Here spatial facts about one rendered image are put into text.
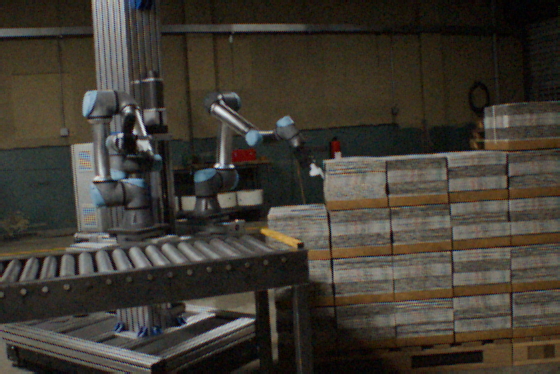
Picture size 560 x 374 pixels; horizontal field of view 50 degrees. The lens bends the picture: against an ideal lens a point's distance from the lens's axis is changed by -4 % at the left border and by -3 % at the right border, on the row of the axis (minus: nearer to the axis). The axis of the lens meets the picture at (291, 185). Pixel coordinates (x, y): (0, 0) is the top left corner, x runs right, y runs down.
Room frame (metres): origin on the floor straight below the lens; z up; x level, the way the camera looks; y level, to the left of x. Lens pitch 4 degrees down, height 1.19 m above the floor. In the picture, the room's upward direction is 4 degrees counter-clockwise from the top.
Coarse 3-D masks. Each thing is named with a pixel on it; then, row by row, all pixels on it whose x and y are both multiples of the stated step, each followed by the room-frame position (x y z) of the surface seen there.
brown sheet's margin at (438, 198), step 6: (390, 198) 2.93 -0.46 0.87; (396, 198) 2.93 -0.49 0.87; (402, 198) 2.93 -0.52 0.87; (408, 198) 2.93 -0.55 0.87; (414, 198) 2.93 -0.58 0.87; (420, 198) 2.92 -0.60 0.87; (426, 198) 2.92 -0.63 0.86; (432, 198) 2.92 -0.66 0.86; (438, 198) 2.92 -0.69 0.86; (444, 198) 2.92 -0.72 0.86; (390, 204) 2.93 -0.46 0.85; (396, 204) 2.93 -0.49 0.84; (402, 204) 2.93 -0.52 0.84; (408, 204) 2.93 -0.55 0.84; (414, 204) 2.93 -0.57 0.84
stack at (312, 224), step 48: (336, 240) 2.93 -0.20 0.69; (384, 240) 2.93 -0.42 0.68; (432, 240) 2.93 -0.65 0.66; (288, 288) 2.93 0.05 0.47; (336, 288) 2.93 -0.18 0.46; (384, 288) 2.93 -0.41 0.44; (432, 288) 2.93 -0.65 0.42; (288, 336) 2.93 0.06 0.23; (336, 336) 3.01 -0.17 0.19; (384, 336) 2.93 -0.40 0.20
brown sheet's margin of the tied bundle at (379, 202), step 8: (336, 200) 2.93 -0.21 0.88; (344, 200) 2.93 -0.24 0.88; (352, 200) 2.93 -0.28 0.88; (360, 200) 2.93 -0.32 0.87; (368, 200) 2.93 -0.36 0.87; (376, 200) 2.93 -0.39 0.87; (384, 200) 2.93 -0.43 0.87; (328, 208) 2.93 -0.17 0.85; (336, 208) 2.93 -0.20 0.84; (344, 208) 2.93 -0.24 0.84; (352, 208) 2.93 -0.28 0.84; (360, 208) 2.93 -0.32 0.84
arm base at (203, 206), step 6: (198, 198) 3.27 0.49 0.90; (204, 198) 3.26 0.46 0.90; (210, 198) 3.27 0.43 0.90; (216, 198) 3.30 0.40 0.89; (198, 204) 3.27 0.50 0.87; (204, 204) 3.25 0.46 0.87; (210, 204) 3.26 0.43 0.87; (216, 204) 3.28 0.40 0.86; (198, 210) 3.25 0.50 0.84; (204, 210) 3.24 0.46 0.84; (210, 210) 3.25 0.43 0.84; (216, 210) 3.26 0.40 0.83
